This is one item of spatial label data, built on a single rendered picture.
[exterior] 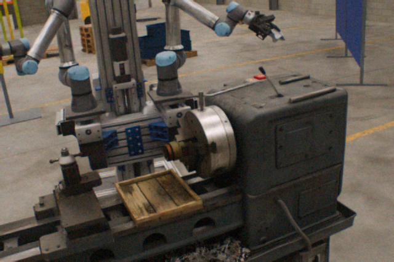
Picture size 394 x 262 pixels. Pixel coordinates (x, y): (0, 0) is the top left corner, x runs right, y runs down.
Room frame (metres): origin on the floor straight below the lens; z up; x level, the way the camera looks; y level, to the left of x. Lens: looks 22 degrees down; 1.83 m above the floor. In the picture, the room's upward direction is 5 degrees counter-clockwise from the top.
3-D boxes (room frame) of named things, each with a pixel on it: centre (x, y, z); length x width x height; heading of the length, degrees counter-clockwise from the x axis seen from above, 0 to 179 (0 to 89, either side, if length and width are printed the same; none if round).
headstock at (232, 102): (1.88, -0.41, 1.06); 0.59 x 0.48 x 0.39; 112
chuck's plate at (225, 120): (1.73, -0.09, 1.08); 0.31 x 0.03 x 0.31; 22
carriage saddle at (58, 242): (1.46, 0.58, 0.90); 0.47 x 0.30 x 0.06; 22
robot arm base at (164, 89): (2.28, 0.13, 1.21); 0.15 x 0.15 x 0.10
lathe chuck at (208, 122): (1.71, -0.04, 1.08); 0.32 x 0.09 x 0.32; 22
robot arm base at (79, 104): (2.15, 0.61, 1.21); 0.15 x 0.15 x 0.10
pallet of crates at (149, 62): (8.92, 0.52, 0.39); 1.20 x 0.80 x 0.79; 121
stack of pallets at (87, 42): (11.12, 2.18, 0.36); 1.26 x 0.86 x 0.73; 125
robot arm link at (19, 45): (2.11, 0.90, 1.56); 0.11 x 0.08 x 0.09; 126
